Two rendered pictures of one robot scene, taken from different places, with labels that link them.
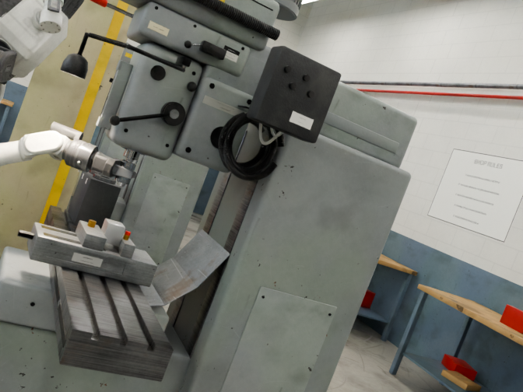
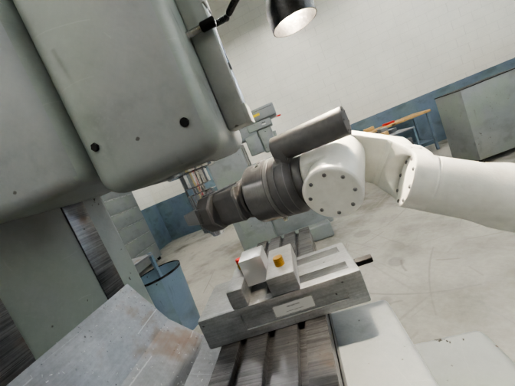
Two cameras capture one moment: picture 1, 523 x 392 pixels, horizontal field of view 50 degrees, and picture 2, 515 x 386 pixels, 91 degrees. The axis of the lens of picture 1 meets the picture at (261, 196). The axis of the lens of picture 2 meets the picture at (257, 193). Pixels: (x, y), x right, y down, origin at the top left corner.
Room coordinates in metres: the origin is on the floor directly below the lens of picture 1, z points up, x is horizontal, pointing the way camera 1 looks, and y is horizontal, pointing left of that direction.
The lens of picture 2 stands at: (2.07, 0.76, 1.28)
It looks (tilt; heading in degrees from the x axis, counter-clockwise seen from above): 7 degrees down; 216
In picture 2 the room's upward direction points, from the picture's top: 22 degrees counter-clockwise
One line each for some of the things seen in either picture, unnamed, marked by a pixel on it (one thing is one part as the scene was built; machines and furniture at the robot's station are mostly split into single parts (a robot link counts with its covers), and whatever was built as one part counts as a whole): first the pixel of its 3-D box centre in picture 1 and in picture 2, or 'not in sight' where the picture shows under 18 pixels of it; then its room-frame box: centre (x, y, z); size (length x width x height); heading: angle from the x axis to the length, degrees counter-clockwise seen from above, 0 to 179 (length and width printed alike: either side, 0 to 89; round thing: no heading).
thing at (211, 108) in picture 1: (207, 123); (60, 126); (1.85, 0.25, 1.47); 0.24 x 0.19 x 0.26; 25
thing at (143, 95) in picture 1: (152, 101); (148, 79); (1.77, 0.42, 1.47); 0.21 x 0.19 x 0.32; 25
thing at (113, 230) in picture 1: (111, 232); (255, 265); (1.66, 0.38, 1.06); 0.06 x 0.05 x 0.06; 28
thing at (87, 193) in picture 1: (93, 198); not in sight; (2.21, 0.61, 1.05); 0.22 x 0.12 x 0.20; 28
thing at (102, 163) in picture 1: (97, 162); (250, 197); (1.76, 0.52, 1.23); 0.13 x 0.12 x 0.10; 4
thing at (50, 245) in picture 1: (95, 248); (277, 284); (1.64, 0.40, 1.00); 0.35 x 0.15 x 0.11; 118
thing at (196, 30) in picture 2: not in sight; (196, 30); (1.75, 0.53, 1.49); 0.06 x 0.01 x 0.01; 115
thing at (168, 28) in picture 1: (187, 42); not in sight; (1.78, 0.39, 1.68); 0.34 x 0.24 x 0.10; 115
